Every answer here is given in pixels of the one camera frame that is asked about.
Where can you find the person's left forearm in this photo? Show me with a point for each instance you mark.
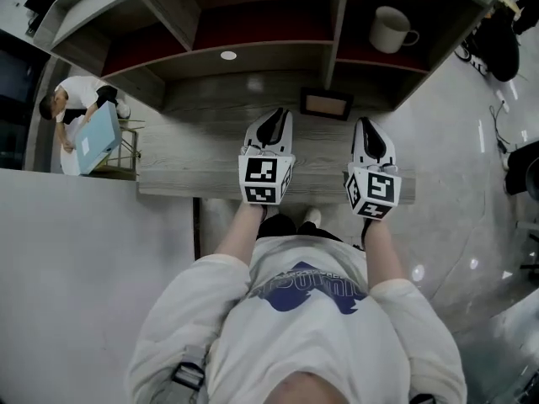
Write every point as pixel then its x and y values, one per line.
pixel 238 238

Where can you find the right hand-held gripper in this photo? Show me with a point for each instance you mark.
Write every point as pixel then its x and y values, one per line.
pixel 379 187

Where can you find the person's white printed t-shirt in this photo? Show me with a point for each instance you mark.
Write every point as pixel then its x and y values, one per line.
pixel 295 343

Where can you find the person's right forearm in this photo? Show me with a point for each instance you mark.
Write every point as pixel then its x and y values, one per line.
pixel 383 259

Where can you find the wooden desk shelf unit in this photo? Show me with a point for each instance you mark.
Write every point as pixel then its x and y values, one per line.
pixel 261 19

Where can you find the black office chair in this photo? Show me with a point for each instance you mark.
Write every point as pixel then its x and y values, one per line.
pixel 522 171

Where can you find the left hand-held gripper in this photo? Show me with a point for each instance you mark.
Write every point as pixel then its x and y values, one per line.
pixel 259 171

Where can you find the light blue box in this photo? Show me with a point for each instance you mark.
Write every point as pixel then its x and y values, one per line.
pixel 99 137

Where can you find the person's right shoe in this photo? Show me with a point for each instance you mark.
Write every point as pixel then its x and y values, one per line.
pixel 313 216

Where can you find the metal wire rack stand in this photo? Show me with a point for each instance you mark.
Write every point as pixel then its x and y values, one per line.
pixel 126 139

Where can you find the person's black shorts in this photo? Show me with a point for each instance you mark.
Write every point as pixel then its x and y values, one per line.
pixel 278 225

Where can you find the white mug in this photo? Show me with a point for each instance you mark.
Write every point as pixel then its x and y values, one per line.
pixel 389 30

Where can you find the dark framed picture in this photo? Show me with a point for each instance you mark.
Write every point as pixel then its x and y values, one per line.
pixel 326 103

